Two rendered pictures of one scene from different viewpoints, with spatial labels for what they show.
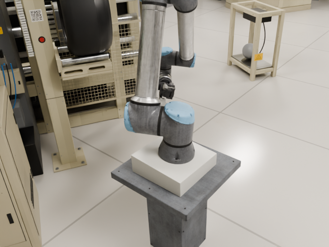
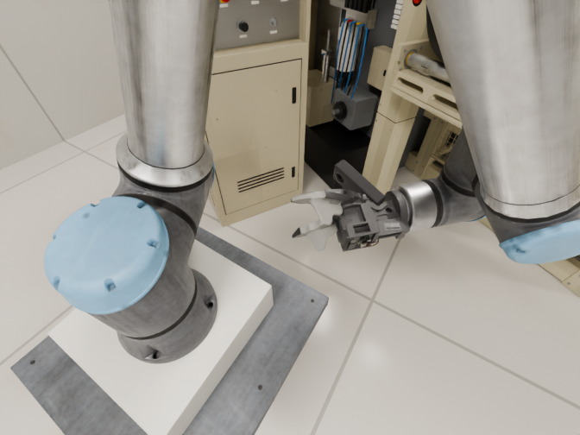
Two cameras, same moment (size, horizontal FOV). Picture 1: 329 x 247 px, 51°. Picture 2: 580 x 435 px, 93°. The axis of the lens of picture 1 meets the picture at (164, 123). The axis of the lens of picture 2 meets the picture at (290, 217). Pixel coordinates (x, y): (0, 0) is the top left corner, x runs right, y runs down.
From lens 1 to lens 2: 176 cm
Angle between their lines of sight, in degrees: 62
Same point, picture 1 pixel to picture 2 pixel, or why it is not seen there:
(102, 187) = (324, 256)
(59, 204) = (288, 221)
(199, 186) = (89, 396)
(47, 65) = not seen: hidden behind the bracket
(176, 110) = (85, 230)
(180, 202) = (56, 350)
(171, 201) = not seen: hidden behind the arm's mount
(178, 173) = (86, 325)
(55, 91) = (390, 107)
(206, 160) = (127, 406)
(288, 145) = not seen: outside the picture
